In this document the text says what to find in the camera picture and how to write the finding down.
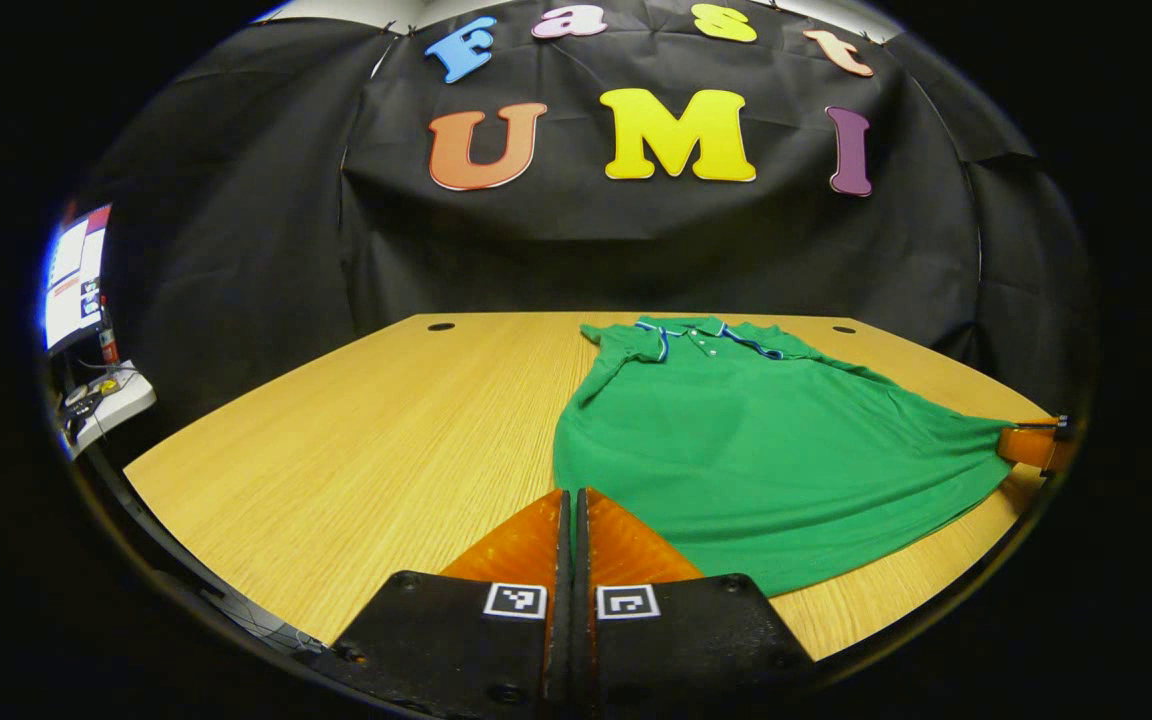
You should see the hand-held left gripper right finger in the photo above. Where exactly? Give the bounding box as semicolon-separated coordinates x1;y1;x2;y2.
575;487;817;707

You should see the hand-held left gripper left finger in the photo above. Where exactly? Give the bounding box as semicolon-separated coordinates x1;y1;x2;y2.
329;488;574;707

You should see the green T-shirt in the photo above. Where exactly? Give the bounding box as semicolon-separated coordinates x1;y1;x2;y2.
552;315;1023;599

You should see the white power strip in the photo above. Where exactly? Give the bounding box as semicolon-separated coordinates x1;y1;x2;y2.
60;361;158;460

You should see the black backdrop cloth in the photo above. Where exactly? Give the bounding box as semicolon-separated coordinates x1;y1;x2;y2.
86;0;1087;411

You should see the small red bottle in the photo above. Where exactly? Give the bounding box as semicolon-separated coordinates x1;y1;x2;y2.
98;296;123;367

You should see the computer monitor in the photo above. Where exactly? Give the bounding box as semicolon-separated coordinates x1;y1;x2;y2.
43;204;114;354

